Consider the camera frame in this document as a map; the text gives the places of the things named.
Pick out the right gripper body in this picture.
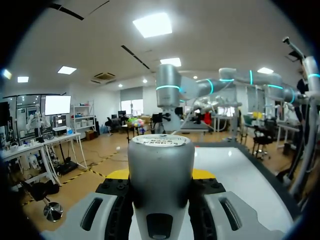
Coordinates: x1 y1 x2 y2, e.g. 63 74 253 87
151 106 184 135

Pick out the grey hand-held probe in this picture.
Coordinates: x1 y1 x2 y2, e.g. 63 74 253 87
127 134 196 240

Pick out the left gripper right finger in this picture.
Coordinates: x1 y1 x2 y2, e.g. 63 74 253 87
186 168 286 240

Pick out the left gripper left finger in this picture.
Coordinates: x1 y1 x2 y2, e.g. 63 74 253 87
41 169 136 240

